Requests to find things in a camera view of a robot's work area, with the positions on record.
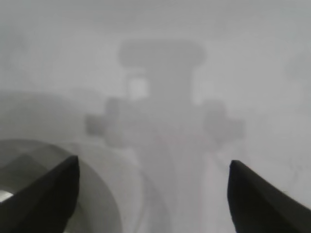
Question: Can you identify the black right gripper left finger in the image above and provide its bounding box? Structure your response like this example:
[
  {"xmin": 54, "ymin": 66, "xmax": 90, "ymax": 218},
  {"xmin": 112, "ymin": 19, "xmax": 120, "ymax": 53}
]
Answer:
[{"xmin": 0, "ymin": 155, "xmax": 80, "ymax": 233}]

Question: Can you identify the stainless steel mixing bowl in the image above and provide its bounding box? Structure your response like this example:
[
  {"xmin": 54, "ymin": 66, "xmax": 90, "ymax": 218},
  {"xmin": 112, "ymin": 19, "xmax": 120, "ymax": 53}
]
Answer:
[{"xmin": 0, "ymin": 138, "xmax": 122, "ymax": 233}]

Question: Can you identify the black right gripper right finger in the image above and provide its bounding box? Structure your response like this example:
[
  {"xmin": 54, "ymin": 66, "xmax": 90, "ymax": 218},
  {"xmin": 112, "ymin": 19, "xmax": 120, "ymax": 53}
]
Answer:
[{"xmin": 227, "ymin": 159, "xmax": 311, "ymax": 233}]

